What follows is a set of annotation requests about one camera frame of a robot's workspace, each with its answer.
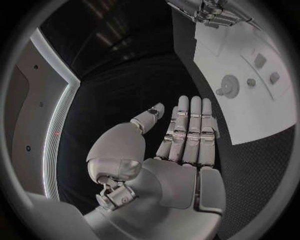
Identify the grey socket head plug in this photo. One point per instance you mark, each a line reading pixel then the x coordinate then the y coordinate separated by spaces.
pixel 251 82

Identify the white task board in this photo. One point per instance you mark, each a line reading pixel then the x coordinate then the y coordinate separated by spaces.
pixel 246 116

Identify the grey block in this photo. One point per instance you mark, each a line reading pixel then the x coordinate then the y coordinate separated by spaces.
pixel 274 78
pixel 260 61

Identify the large grey gear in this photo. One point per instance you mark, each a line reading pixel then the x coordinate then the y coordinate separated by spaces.
pixel 230 86

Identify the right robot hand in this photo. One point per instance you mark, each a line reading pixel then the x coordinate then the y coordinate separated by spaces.
pixel 211 16

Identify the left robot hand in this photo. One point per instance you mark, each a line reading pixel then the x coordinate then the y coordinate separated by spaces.
pixel 164 183

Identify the small grey gear peg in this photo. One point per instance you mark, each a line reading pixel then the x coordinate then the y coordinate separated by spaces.
pixel 219 91

